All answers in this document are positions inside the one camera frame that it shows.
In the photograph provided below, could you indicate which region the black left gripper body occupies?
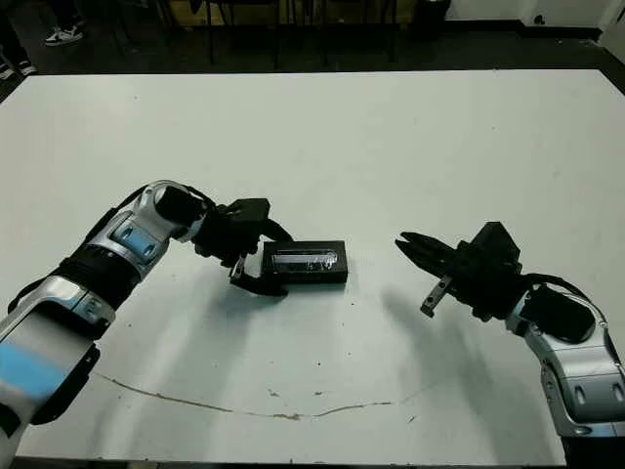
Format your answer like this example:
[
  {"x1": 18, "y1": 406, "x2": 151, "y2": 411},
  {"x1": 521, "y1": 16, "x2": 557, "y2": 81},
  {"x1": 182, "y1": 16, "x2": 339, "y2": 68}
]
[{"x1": 191, "y1": 205, "x2": 269, "y2": 280}]

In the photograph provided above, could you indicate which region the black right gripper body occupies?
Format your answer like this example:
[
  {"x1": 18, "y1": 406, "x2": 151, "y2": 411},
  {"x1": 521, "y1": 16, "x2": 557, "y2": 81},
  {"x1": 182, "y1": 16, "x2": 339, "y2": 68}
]
[{"x1": 419, "y1": 238, "x2": 527, "y2": 323}]

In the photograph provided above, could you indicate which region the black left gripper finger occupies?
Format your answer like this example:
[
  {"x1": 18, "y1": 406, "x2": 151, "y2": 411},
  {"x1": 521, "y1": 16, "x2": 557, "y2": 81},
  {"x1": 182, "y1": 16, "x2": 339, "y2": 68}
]
[
  {"x1": 262, "y1": 219, "x2": 298, "y2": 242},
  {"x1": 228, "y1": 272, "x2": 289, "y2": 299}
]

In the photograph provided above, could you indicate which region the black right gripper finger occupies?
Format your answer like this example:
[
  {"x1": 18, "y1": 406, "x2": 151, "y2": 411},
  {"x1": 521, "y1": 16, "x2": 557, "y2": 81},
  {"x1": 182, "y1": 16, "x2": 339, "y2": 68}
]
[
  {"x1": 393, "y1": 238, "x2": 451, "y2": 278},
  {"x1": 398, "y1": 232, "x2": 459, "y2": 259}
]

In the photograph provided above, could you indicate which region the black box lid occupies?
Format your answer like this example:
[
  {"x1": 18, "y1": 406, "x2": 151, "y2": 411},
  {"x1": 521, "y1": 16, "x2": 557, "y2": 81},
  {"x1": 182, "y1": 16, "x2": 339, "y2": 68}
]
[{"x1": 260, "y1": 238, "x2": 351, "y2": 286}]

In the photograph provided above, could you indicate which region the black waste bin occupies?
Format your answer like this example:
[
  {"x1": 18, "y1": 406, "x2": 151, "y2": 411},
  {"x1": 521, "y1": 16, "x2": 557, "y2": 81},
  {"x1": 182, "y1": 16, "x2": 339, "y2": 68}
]
[{"x1": 414, "y1": 0, "x2": 451, "y2": 41}]

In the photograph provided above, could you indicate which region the person in navy sweater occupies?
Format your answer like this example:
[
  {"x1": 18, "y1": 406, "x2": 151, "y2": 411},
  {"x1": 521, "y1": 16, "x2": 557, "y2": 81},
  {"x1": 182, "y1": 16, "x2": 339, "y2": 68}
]
[{"x1": 44, "y1": 0, "x2": 84, "y2": 48}]

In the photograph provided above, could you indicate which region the person in black clothes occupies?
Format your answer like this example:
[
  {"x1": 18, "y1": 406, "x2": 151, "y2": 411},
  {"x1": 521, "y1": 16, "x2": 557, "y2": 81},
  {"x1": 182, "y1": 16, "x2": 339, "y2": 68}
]
[{"x1": 0, "y1": 0, "x2": 38, "y2": 80}]

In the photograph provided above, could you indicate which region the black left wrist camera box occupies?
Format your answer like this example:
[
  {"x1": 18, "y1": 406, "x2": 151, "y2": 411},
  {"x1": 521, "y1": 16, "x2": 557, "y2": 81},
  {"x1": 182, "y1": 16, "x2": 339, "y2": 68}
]
[{"x1": 228, "y1": 196, "x2": 272, "y2": 231}]

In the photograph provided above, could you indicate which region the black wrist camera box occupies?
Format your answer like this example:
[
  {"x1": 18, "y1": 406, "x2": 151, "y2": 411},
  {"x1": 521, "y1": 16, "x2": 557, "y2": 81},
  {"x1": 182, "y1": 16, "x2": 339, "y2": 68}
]
[
  {"x1": 228, "y1": 196, "x2": 272, "y2": 231},
  {"x1": 471, "y1": 220, "x2": 521, "y2": 269}
]

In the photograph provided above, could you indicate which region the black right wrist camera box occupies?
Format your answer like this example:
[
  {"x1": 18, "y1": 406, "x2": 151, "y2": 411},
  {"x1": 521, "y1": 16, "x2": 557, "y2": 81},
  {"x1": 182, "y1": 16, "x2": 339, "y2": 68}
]
[{"x1": 471, "y1": 220, "x2": 521, "y2": 269}]

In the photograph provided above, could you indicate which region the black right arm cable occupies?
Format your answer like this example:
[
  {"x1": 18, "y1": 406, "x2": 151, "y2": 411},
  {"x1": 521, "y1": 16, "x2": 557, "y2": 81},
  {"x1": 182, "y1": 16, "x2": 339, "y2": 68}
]
[{"x1": 522, "y1": 272, "x2": 611, "y2": 329}]

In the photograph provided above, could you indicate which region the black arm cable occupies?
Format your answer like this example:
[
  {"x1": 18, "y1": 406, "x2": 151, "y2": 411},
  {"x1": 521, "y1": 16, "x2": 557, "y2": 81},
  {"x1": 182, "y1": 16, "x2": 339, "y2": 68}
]
[
  {"x1": 522, "y1": 272, "x2": 611, "y2": 329},
  {"x1": 7, "y1": 181, "x2": 216, "y2": 314}
]

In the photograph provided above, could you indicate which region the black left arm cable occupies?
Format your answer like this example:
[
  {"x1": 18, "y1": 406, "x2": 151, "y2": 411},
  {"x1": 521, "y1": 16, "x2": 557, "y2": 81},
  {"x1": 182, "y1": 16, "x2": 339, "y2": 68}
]
[{"x1": 7, "y1": 181, "x2": 216, "y2": 314}]

